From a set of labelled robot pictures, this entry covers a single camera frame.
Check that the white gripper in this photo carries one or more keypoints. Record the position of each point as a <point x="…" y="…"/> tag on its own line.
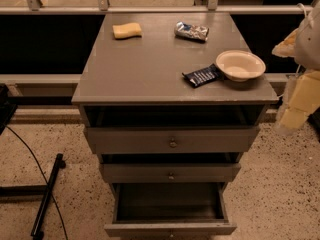
<point x="308" y="42"/>

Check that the grey bottom drawer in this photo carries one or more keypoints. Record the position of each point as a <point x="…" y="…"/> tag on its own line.
<point x="169" y="210"/>

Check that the grey drawer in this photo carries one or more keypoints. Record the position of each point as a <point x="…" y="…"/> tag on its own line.
<point x="169" y="210"/>
<point x="162" y="140"/>
<point x="169" y="173"/>

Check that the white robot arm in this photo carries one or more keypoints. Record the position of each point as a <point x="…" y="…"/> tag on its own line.
<point x="303" y="43"/>

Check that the grey wooden drawer cabinet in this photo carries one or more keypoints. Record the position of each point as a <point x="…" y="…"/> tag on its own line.
<point x="165" y="98"/>

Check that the grey middle drawer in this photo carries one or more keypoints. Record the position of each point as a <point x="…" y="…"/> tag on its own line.
<point x="169" y="173"/>

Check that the grey top drawer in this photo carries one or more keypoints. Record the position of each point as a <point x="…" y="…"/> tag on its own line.
<point x="162" y="140"/>

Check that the white plastic bowl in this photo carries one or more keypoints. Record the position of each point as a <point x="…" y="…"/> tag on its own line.
<point x="240" y="66"/>

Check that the dark blue snack packet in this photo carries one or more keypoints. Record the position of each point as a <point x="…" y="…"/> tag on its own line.
<point x="203" y="76"/>

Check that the crumpled silver snack bag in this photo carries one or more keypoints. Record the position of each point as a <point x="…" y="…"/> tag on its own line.
<point x="193" y="32"/>

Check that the yellow sponge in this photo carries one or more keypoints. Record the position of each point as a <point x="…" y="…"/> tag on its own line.
<point x="128" y="30"/>

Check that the black metal stand base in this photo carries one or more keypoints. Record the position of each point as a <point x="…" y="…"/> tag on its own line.
<point x="45" y="192"/>

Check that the black equipment at left edge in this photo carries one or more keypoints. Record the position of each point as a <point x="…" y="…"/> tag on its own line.
<point x="7" y="109"/>

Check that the metal railing frame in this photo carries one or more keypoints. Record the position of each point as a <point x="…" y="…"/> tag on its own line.
<point x="24" y="32"/>

